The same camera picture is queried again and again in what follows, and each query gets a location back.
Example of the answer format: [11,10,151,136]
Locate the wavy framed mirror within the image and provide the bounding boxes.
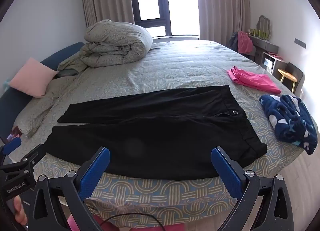
[256,15,272,40]

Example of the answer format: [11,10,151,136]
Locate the pink garment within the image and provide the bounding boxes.
[227,66,282,95]

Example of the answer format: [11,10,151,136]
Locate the grey chair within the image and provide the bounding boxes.
[285,62,305,97]

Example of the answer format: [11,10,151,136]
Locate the folded patterned duvet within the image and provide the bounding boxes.
[57,19,153,77]

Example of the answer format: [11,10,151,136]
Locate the navy fleece garment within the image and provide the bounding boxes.
[259,94,318,155]

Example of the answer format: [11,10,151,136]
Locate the bed with patterned sheet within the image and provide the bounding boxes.
[0,40,319,229]

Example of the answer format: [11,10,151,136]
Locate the dark jacket on chair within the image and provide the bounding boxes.
[229,32,240,50]

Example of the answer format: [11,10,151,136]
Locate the yellow round stool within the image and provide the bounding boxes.
[278,69,298,92]

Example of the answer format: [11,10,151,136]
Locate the person's left hand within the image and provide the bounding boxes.
[12,194,28,227]

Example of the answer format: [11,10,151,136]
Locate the pink pillow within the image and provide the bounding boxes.
[9,57,58,99]

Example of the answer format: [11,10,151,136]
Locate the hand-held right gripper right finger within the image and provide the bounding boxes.
[211,146,294,231]

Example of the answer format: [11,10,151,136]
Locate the grey vanity desk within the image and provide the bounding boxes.
[246,34,284,74]

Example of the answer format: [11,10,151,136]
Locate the black pants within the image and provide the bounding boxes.
[43,85,268,181]

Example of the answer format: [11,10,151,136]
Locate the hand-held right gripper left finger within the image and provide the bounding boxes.
[25,146,111,231]

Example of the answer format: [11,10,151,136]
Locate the flat patterned pillow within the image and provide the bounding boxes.
[14,76,83,138]

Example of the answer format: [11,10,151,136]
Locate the pink clothing on chair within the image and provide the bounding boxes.
[237,31,253,54]

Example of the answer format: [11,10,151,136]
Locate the black cable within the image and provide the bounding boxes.
[97,212,170,231]

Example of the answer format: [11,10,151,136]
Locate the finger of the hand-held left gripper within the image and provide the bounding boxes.
[0,136,22,164]
[0,143,47,174]

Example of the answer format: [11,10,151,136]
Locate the blue upholstered headboard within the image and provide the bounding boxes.
[0,42,84,144]

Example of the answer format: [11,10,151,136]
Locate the pink cloth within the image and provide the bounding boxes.
[67,215,185,231]

